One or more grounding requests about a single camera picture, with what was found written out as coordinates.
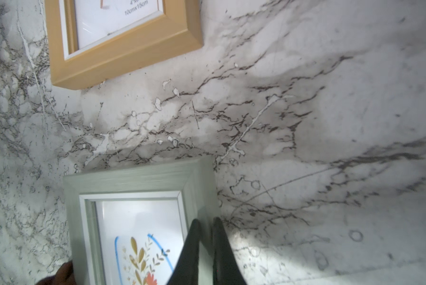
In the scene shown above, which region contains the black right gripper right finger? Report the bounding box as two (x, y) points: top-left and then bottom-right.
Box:
(212, 217), (246, 285)

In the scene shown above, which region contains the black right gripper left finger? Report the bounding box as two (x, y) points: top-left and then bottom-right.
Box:
(167, 219), (202, 285)

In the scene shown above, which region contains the grey green picture frame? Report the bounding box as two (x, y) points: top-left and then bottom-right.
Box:
(63, 157), (220, 285)

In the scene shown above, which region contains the brown microfibre cloth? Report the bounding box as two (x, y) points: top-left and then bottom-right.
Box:
(36, 261), (77, 285)

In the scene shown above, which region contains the light wood picture frame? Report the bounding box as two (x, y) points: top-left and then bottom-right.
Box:
(45, 1), (203, 90)

